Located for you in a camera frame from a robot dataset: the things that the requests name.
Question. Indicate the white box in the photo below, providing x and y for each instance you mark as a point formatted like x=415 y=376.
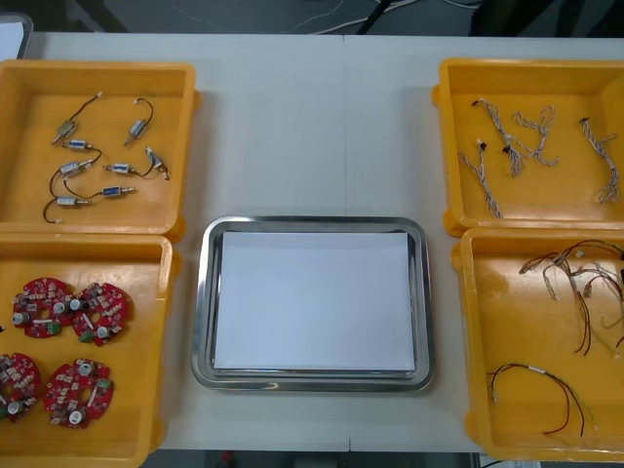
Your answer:
x=10 y=39

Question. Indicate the white sheet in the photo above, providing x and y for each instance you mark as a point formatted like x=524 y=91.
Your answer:
x=312 y=302

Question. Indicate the solenoid with blue-white label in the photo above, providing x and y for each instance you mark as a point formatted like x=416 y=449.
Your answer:
x=66 y=201

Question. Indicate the steel tray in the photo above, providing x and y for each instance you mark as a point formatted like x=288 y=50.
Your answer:
x=205 y=302

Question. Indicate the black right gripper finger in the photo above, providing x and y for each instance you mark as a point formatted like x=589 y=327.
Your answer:
x=622 y=267

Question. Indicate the pile of metal solenoids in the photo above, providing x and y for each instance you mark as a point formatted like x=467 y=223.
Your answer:
x=73 y=168

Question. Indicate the round red circuit board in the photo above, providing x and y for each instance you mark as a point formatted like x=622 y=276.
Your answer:
x=43 y=307
x=19 y=385
x=100 y=314
x=78 y=394

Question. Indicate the yellow-orange plastic bin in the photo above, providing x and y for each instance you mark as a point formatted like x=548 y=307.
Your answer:
x=565 y=92
x=29 y=78
x=512 y=331
x=141 y=273

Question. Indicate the black stand leg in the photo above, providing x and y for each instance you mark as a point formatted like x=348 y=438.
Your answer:
x=373 y=17

